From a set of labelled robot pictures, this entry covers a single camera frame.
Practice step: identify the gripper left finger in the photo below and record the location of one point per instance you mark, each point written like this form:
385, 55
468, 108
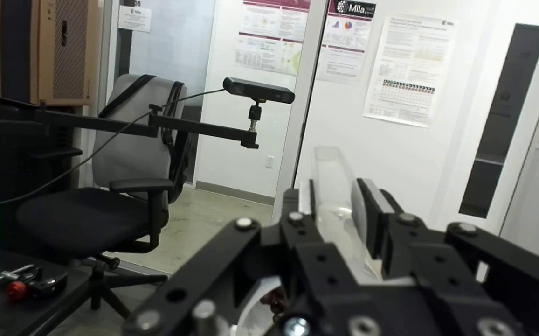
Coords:
213, 261

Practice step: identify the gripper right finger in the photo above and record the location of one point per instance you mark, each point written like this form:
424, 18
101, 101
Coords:
465, 266

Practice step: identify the clear plastic cup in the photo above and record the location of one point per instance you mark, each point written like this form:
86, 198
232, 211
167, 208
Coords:
337, 205

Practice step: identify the grey and black office chair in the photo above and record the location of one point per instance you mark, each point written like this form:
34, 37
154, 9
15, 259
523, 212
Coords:
125, 154

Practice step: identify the bunch of keys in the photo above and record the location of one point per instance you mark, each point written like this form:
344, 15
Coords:
34, 282

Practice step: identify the white poster with table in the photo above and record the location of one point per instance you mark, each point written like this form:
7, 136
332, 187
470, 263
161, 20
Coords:
409, 70

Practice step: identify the poster with maroon header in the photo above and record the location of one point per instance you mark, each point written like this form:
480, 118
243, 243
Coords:
272, 37

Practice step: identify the poster with pie chart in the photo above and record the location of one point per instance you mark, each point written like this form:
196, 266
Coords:
346, 42

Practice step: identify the small white notice sheet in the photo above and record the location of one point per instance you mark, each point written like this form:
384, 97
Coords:
134, 18

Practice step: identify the cardboard box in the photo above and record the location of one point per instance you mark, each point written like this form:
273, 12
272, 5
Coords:
59, 51

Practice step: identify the wall socket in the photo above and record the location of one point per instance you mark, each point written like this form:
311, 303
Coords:
269, 162

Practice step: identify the camera on mount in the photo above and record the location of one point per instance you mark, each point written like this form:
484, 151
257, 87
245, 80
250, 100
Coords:
204, 127

